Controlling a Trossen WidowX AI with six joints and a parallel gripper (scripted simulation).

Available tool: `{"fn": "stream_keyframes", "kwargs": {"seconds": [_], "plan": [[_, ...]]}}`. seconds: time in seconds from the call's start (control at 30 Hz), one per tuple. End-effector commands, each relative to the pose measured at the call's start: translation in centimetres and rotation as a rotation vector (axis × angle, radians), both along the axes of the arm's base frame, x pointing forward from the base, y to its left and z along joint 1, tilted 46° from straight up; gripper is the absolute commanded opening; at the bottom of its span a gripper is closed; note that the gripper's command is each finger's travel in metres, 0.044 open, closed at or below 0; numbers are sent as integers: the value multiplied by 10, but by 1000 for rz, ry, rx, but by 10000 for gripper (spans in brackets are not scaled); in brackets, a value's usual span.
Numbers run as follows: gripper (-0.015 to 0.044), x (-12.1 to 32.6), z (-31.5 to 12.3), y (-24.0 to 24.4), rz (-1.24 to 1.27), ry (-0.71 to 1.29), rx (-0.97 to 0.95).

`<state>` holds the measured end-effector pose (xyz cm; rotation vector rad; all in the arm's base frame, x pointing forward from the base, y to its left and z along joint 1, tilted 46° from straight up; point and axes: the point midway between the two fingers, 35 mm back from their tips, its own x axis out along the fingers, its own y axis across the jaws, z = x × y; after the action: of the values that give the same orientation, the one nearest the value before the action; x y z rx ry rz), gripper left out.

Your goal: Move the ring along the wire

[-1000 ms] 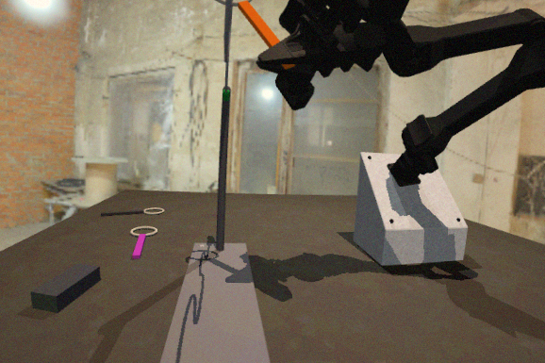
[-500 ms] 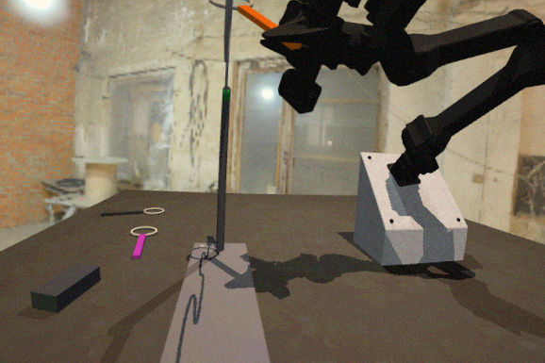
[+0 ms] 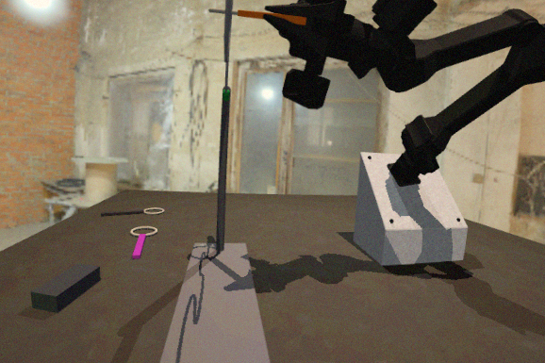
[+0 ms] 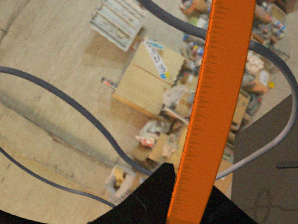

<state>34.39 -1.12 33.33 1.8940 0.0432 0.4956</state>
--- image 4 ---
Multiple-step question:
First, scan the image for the cream ring with thin dark handle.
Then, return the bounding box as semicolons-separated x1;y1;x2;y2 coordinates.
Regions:
277;160;298;169

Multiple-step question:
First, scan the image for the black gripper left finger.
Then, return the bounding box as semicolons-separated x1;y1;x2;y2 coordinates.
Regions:
0;163;176;224

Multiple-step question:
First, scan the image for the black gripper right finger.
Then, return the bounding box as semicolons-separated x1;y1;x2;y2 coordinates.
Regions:
201;186;257;224

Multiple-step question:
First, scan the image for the grey hoop with orange handle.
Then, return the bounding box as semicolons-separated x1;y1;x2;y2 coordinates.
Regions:
166;0;257;224

